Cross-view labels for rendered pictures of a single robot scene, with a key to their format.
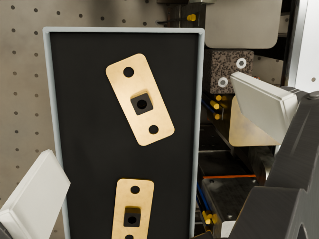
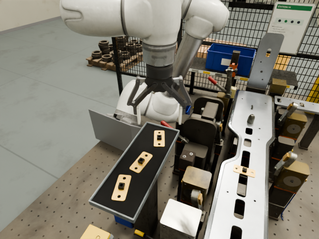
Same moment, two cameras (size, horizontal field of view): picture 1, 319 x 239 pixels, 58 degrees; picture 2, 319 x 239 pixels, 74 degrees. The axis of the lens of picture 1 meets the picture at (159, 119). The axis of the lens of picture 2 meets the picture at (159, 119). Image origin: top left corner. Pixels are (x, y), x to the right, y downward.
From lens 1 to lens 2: 67 cm
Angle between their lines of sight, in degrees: 70
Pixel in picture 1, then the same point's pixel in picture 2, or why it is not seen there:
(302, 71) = (222, 187)
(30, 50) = not seen: hidden behind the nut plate
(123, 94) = (155, 135)
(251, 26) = (197, 151)
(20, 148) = (78, 227)
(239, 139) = (186, 179)
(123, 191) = (143, 154)
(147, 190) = (149, 156)
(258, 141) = (193, 183)
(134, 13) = (166, 189)
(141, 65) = (162, 132)
